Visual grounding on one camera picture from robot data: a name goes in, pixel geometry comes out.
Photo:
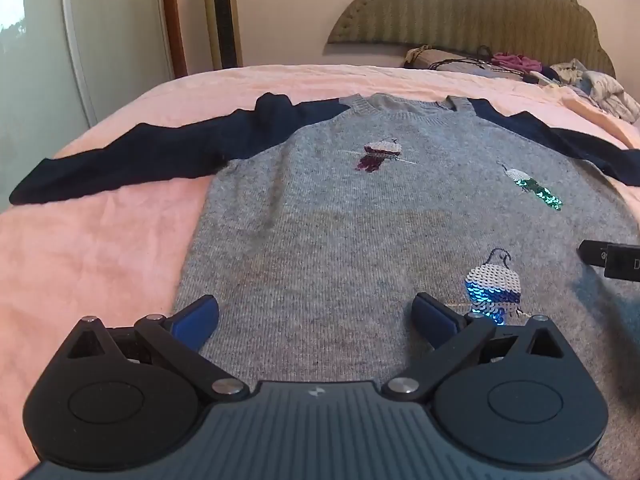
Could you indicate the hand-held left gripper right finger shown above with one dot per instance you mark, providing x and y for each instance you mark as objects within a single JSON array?
[{"x": 434, "y": 317}]

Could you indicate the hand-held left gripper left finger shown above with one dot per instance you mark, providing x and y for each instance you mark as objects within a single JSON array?
[{"x": 197, "y": 319}]

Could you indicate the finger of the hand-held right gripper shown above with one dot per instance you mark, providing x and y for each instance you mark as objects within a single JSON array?
[{"x": 592, "y": 252}]

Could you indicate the grey sweater with navy sleeves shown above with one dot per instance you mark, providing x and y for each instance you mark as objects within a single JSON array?
[{"x": 325, "y": 220}]

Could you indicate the white floral clothes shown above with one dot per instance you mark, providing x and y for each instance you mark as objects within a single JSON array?
[{"x": 600, "y": 89}]

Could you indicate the pink blanket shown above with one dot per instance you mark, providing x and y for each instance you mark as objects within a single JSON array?
[{"x": 100, "y": 250}]

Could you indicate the purple cloth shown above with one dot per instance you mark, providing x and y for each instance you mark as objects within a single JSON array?
[{"x": 517, "y": 62}]

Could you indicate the olive padded headboard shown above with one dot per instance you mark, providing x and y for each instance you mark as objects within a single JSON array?
[{"x": 465, "y": 5}]

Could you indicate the gold tower fan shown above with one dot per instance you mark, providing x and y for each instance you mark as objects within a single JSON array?
[{"x": 222, "y": 15}]

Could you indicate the white wardrobe door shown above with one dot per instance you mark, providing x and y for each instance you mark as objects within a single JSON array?
[{"x": 60, "y": 40}]

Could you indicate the brown wooden door frame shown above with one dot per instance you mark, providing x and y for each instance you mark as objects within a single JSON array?
[{"x": 176, "y": 15}]

